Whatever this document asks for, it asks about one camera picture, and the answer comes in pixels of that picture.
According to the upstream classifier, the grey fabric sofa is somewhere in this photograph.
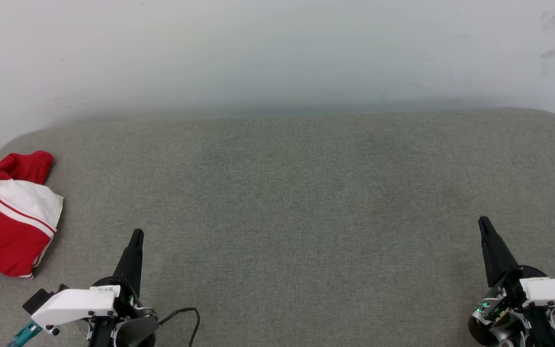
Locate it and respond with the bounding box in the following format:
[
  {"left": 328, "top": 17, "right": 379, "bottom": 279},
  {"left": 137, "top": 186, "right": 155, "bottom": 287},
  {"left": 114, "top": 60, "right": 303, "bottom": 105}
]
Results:
[{"left": 0, "top": 107, "right": 555, "bottom": 347}]

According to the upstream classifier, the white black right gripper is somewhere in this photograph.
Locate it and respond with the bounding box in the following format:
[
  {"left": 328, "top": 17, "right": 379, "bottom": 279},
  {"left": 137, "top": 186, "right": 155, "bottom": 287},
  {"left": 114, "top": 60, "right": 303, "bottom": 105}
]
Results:
[{"left": 467, "top": 216, "right": 555, "bottom": 347}]

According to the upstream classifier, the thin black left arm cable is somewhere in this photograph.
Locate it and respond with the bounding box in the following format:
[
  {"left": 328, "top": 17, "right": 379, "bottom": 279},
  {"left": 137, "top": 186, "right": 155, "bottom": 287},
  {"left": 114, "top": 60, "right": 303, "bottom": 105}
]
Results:
[{"left": 158, "top": 307, "right": 201, "bottom": 347}]

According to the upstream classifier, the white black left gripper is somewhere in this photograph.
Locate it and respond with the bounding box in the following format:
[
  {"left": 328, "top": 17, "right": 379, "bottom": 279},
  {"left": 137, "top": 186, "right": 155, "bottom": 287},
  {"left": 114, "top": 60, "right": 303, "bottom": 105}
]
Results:
[{"left": 31, "top": 229, "right": 159, "bottom": 347}]

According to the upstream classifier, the teal left camera connector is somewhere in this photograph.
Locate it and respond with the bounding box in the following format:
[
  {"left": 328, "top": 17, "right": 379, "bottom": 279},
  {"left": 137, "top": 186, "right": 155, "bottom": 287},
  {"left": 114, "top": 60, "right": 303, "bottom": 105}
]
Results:
[{"left": 7, "top": 320, "right": 43, "bottom": 347}]

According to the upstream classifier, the red and white sports shirt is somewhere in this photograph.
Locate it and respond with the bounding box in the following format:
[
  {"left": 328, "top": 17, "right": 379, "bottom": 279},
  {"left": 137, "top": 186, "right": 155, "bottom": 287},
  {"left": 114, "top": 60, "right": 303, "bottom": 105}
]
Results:
[{"left": 0, "top": 150, "right": 65, "bottom": 280}]

